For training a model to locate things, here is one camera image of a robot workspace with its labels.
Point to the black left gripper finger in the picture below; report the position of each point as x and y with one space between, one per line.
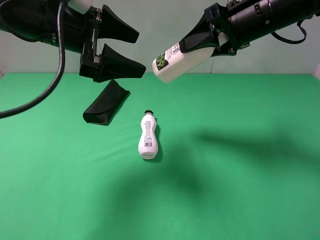
115 66
112 27

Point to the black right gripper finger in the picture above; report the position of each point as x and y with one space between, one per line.
199 40
202 26

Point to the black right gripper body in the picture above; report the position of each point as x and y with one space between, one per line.
239 23

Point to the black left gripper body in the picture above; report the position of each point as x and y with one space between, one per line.
90 66

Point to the white milk bottle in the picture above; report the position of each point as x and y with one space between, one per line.
173 63

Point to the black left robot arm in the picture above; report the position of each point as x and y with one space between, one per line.
37 19

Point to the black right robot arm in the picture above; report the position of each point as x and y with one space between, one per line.
288 12

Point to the black glasses case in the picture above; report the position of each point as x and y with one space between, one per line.
105 106

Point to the white lying lotion bottle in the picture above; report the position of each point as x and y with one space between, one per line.
148 144

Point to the green tablecloth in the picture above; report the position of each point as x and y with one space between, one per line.
238 159

